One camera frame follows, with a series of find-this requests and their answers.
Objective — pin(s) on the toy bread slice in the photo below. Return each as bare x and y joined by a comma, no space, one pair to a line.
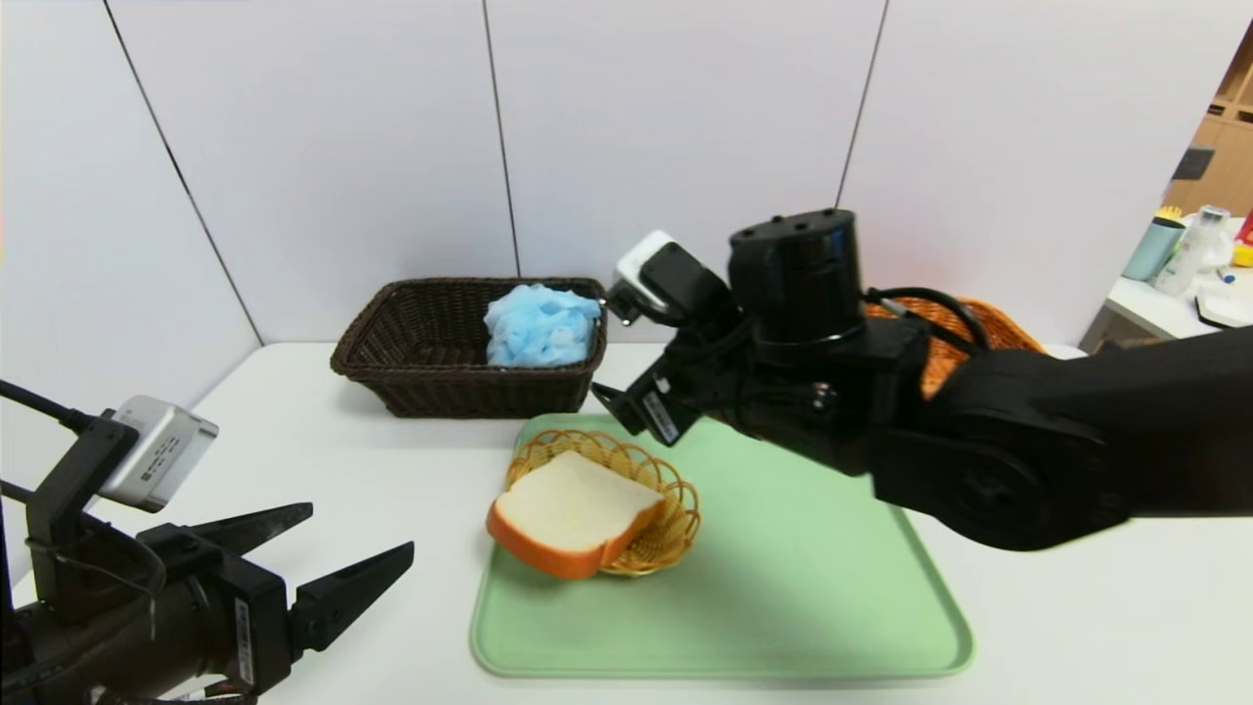
573,509

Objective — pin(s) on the light blue bath loofah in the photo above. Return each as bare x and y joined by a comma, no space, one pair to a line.
538,328

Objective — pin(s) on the teal cup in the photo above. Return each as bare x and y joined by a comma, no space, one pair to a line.
1147,253

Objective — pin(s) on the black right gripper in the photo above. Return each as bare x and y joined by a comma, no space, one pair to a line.
655,412

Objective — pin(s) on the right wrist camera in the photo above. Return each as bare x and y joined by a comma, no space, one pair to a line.
641,264

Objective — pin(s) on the white side table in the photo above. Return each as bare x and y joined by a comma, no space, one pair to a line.
1155,308

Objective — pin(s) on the wooden shelf unit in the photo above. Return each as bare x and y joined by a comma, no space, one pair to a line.
1224,147

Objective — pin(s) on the clear plastic bottle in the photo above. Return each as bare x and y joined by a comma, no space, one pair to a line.
1186,257

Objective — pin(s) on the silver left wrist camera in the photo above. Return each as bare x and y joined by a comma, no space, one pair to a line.
162,450

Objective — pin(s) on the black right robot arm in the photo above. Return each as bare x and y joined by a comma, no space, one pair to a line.
979,460

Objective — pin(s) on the orange wicker basket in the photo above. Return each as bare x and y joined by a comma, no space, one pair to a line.
1003,328

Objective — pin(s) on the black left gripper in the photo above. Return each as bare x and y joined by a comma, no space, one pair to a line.
251,619

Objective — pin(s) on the dark brown wicker basket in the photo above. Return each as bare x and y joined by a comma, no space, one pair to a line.
421,392

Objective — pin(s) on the light green plastic tray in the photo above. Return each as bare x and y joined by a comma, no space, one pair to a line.
783,607

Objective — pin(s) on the small round yellow wicker basket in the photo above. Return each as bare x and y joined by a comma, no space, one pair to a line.
671,529

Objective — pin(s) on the black and white flat box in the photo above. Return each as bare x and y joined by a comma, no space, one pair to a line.
1226,308

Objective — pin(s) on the red package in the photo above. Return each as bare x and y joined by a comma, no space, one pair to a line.
1245,227

